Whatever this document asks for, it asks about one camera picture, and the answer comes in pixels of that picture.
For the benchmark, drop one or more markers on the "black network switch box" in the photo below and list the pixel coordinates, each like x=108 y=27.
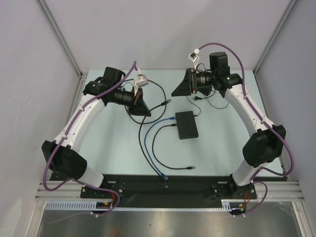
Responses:
x=186 y=125

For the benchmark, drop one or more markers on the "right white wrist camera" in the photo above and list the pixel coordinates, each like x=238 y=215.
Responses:
x=193 y=56

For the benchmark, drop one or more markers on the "white slotted cable duct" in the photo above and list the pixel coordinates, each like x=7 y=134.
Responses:
x=78 y=205

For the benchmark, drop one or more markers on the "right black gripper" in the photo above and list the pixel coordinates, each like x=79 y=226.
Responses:
x=192 y=81

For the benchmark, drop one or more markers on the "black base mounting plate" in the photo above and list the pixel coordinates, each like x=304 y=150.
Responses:
x=150 y=191

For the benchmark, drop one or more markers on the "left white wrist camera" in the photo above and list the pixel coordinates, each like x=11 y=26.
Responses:
x=140 y=80

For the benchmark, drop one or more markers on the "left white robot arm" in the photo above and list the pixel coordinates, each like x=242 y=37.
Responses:
x=62 y=154

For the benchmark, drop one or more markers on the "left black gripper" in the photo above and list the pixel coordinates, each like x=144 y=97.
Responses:
x=138 y=107

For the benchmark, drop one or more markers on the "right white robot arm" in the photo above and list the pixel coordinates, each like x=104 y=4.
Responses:
x=265 y=138

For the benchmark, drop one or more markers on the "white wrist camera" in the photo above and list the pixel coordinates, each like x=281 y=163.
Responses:
x=140 y=80
x=193 y=56

